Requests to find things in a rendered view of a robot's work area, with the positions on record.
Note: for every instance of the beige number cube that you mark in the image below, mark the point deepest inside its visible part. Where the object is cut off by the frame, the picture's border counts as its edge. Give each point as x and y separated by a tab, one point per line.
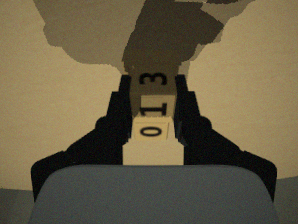
151	130
153	94

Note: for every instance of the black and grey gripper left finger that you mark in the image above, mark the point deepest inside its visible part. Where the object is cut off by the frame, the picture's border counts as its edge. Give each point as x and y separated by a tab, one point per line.
101	146

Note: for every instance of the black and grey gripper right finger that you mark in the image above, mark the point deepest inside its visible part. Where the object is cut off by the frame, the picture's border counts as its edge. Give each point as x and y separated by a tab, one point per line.
205	146

